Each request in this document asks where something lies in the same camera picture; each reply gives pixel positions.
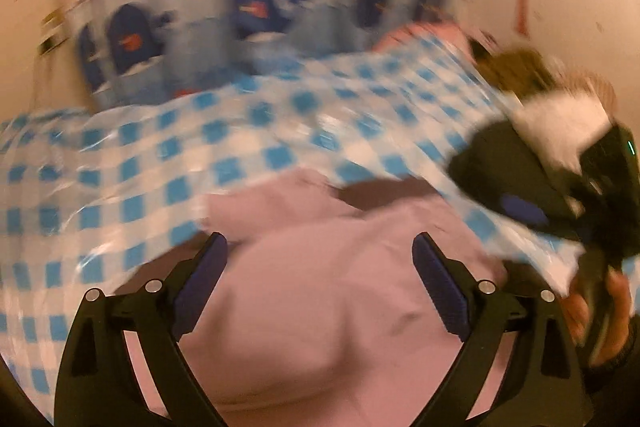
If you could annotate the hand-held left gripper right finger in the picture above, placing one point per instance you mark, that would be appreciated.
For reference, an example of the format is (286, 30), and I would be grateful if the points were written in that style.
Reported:
(437, 274)

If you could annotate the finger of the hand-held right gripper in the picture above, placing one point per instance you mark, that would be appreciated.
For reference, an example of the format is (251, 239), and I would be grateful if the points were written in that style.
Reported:
(522, 207)

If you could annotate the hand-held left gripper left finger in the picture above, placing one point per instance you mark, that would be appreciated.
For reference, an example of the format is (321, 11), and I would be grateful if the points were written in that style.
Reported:
(202, 272)

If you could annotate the pink and brown jacket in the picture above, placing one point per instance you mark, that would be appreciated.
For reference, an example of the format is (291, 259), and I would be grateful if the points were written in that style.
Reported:
(310, 307)

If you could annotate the person's right hand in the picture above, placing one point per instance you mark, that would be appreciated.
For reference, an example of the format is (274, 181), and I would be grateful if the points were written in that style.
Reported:
(620, 307)

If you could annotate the white quilted jacket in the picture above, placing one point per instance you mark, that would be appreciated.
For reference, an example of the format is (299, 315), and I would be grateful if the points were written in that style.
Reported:
(565, 127)

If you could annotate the striped cushion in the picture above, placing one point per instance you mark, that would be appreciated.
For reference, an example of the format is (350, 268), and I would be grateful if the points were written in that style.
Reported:
(595, 87)

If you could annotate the blue checked plastic bed sheet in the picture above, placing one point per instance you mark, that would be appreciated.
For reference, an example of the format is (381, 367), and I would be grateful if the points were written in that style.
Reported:
(150, 157)

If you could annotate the olive brown garment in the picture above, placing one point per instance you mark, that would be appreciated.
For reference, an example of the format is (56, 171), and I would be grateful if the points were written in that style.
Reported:
(515, 72)

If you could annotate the pink quilt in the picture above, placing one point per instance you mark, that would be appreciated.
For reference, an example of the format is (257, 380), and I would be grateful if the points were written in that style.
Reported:
(425, 37)

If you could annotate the white wardrobe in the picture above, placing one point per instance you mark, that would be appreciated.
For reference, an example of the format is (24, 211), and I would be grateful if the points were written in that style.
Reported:
(575, 7)

